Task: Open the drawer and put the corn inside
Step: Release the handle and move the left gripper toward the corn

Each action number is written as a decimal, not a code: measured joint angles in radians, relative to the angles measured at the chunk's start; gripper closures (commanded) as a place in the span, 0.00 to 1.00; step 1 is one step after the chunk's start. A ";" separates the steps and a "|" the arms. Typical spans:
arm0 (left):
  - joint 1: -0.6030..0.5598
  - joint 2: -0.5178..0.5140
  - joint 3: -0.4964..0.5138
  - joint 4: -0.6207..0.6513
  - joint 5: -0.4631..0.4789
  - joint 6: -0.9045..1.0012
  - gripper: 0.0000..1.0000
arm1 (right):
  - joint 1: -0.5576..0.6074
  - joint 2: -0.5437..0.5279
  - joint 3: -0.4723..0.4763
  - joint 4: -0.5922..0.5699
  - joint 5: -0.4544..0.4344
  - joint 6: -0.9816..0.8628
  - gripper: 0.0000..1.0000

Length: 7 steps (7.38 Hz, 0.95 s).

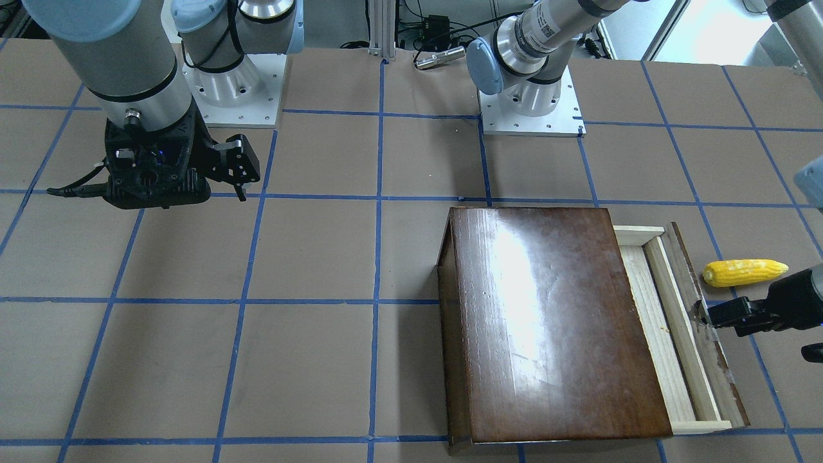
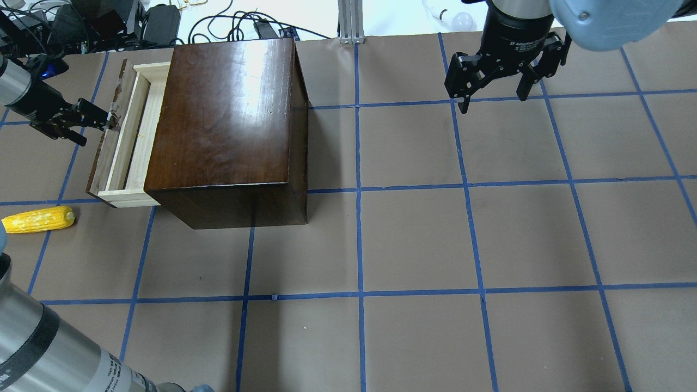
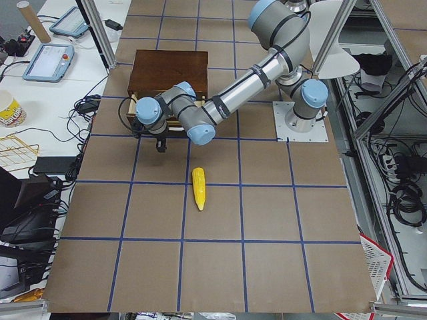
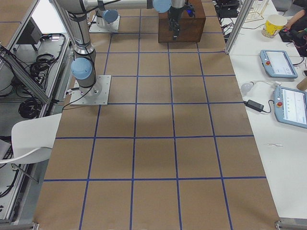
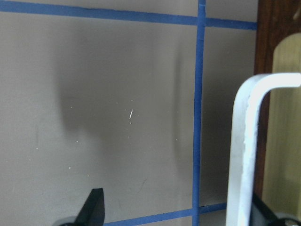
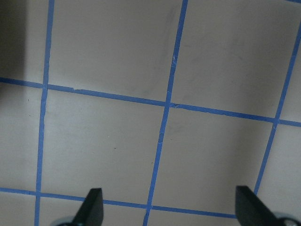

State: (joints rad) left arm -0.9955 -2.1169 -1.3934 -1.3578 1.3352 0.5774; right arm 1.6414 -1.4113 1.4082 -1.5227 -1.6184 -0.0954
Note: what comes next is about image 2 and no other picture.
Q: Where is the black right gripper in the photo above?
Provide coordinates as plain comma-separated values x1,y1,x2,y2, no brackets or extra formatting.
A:
444,11,572,114

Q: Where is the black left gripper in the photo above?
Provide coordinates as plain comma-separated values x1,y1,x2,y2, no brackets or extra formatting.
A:
7,82,119,147

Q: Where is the wooden drawer with white handle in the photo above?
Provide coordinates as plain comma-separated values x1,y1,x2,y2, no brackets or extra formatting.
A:
85,59,171,208

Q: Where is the yellow corn cob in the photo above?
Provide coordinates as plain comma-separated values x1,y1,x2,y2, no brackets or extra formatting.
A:
2,206,76,234

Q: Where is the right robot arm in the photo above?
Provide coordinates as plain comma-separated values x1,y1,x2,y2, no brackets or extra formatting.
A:
444,1,695,114

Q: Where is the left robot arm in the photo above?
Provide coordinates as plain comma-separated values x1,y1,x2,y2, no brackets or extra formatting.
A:
1,56,182,391

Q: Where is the dark wooden drawer cabinet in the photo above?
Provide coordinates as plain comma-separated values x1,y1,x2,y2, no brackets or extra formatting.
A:
144,38,309,229

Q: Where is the white light bulb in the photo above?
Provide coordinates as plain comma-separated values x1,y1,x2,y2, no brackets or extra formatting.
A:
436,8,476,32

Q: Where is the black power adapter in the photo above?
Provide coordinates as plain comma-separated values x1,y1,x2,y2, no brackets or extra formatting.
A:
142,4,181,46

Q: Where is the aluminium frame post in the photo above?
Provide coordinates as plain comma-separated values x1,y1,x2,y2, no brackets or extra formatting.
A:
338,0,365,45

